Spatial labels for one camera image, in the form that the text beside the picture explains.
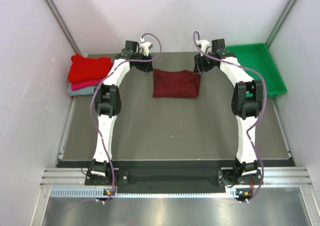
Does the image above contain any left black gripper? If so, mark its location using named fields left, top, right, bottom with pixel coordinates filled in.
left=133, top=50, right=153, bottom=73

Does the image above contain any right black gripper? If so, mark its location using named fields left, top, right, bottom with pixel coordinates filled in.
left=193, top=50, right=214, bottom=75

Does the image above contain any dark red t shirt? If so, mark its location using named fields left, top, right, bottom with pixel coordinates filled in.
left=153, top=69, right=201, bottom=99

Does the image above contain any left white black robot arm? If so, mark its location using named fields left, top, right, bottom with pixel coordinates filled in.
left=89, top=37, right=153, bottom=187

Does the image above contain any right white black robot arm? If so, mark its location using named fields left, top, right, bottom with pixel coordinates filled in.
left=193, top=32, right=267, bottom=188

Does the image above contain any green plastic bin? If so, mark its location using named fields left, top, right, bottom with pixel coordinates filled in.
left=226, top=43, right=288, bottom=98

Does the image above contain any folded grey blue t shirt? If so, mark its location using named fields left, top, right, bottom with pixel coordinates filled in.
left=67, top=85, right=95, bottom=97

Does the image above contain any folded bright red t shirt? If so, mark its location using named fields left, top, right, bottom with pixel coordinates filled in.
left=67, top=54, right=113, bottom=84

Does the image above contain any folded pink t shirt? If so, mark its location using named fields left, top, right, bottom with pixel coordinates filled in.
left=71, top=79, right=101, bottom=91

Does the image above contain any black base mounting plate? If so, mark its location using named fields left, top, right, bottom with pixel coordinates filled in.
left=85, top=168, right=262, bottom=189

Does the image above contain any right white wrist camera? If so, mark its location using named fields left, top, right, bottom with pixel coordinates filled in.
left=195, top=39, right=211, bottom=57

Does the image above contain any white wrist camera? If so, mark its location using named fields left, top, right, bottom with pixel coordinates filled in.
left=139, top=37, right=153, bottom=57
left=195, top=39, right=211, bottom=57

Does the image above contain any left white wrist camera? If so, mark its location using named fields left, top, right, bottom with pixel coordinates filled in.
left=139, top=37, right=153, bottom=57

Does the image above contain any right corner aluminium post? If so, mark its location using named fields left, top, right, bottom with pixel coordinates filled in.
left=265, top=0, right=298, bottom=49

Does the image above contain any corner aluminium post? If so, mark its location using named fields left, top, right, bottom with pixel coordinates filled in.
left=44, top=0, right=81, bottom=54
left=265, top=0, right=298, bottom=49

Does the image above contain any left corner aluminium post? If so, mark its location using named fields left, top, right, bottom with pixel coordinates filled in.
left=44, top=0, right=81, bottom=54

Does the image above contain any aluminium frame rail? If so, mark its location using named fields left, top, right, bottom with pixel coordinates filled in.
left=40, top=167, right=312, bottom=188

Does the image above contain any slotted grey cable duct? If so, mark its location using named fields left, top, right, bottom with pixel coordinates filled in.
left=50, top=188, right=239, bottom=199

